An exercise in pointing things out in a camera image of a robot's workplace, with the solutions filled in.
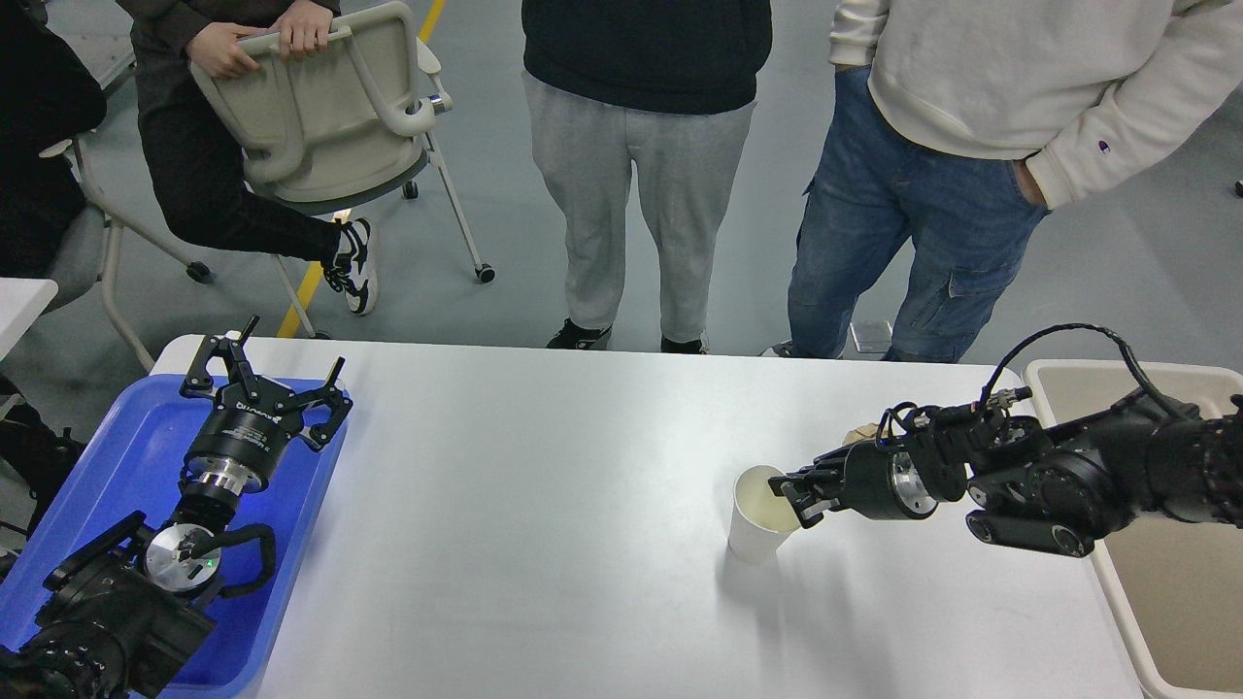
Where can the person in black at left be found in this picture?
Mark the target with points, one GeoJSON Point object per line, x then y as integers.
{"type": "Point", "coordinates": [47, 95]}

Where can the seated person's left hand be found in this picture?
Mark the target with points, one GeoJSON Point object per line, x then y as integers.
{"type": "Point", "coordinates": [303, 30]}

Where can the white paper cup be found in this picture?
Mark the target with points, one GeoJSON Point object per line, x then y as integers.
{"type": "Point", "coordinates": [760, 522]}

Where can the beige plastic bin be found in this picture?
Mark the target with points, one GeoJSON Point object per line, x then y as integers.
{"type": "Point", "coordinates": [1175, 588]}

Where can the grey chair at left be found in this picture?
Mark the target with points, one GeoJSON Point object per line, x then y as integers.
{"type": "Point", "coordinates": [91, 249]}

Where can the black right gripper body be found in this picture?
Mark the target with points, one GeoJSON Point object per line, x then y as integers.
{"type": "Point", "coordinates": [884, 485]}

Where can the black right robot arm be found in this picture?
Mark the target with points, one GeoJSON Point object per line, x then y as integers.
{"type": "Point", "coordinates": [1055, 489]}

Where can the beige office chair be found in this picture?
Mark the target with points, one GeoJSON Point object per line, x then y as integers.
{"type": "Point", "coordinates": [340, 129]}

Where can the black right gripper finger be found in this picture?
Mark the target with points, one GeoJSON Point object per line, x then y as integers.
{"type": "Point", "coordinates": [825, 477]}
{"type": "Point", "coordinates": [810, 504]}

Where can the seated person in black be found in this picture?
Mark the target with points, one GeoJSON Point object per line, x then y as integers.
{"type": "Point", "coordinates": [196, 165]}

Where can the person in blue jeans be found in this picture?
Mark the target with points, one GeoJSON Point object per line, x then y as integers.
{"type": "Point", "coordinates": [959, 125]}

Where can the person in grey sweatpants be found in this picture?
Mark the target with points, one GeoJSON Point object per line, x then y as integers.
{"type": "Point", "coordinates": [653, 98]}

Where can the seated person's right hand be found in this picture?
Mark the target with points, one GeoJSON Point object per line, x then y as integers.
{"type": "Point", "coordinates": [216, 49]}

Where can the white side table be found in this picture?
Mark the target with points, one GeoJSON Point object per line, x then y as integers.
{"type": "Point", "coordinates": [22, 301]}

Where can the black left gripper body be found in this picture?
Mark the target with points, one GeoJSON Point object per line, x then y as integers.
{"type": "Point", "coordinates": [245, 436]}

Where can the crumpled brown paper ball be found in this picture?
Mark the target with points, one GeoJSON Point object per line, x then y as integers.
{"type": "Point", "coordinates": [862, 433]}

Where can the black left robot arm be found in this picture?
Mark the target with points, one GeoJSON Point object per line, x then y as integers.
{"type": "Point", "coordinates": [165, 564]}

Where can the blue plastic tray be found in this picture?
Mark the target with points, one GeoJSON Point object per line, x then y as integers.
{"type": "Point", "coordinates": [133, 464]}

